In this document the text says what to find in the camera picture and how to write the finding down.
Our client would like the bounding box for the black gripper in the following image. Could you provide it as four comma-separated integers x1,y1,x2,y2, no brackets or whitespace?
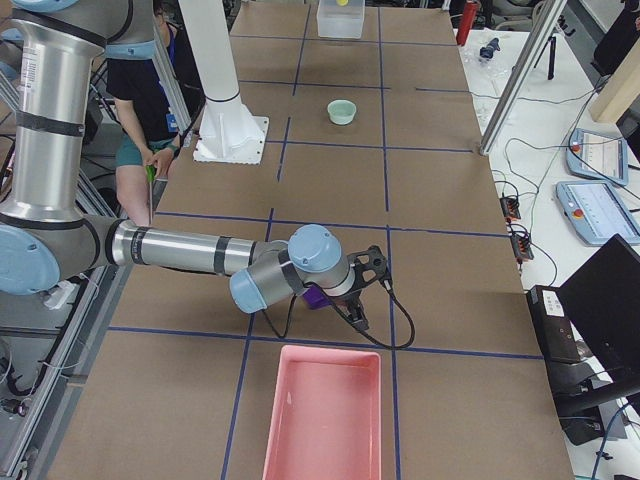
332,293,369,331

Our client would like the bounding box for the purple microfiber cloth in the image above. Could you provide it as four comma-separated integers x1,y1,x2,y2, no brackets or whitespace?
302,286,330,310

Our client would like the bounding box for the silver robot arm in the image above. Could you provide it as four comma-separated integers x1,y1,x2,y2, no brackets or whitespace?
1,1,367,332

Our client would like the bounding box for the black box device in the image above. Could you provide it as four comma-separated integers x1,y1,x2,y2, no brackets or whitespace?
526,285,581,364

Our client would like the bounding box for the pink plastic bin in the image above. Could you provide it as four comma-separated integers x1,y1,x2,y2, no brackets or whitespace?
262,345,382,479

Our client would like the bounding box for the orange black connector block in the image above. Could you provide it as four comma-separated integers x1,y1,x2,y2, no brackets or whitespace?
500,196,521,223

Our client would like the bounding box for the mint green bowl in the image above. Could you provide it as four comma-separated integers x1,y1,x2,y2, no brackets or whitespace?
327,99,357,126

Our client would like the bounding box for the black monitor with stand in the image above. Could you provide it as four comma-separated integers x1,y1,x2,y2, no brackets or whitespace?
555,234,639,416

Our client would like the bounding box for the blue teach pendant near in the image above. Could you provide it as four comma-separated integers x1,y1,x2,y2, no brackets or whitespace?
555,180,639,246

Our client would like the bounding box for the blue teach pendant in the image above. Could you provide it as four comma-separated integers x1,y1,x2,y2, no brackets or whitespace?
566,128,629,187
555,180,639,246

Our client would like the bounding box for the blue teach pendant far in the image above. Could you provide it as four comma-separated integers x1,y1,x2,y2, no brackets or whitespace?
566,128,629,187

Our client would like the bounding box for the person in black shirt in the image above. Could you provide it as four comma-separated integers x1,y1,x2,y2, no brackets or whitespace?
107,1,201,226

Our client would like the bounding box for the clear plastic storage bin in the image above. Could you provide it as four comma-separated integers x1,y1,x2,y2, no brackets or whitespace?
316,0,365,39

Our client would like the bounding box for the red cylinder tube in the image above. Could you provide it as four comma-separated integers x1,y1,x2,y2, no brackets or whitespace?
456,0,478,46

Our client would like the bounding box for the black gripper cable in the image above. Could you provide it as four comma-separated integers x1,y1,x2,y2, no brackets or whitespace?
261,279,416,350

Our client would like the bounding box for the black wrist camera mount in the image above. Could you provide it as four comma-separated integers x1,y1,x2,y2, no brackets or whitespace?
347,245,389,294

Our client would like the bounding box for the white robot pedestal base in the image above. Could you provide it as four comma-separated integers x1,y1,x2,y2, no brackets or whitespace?
179,0,269,165

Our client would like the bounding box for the green handled tool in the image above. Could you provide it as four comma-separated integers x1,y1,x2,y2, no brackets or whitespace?
145,165,156,223

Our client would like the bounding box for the aluminium frame post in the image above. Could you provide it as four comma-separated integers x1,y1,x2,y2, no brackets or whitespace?
478,0,567,156

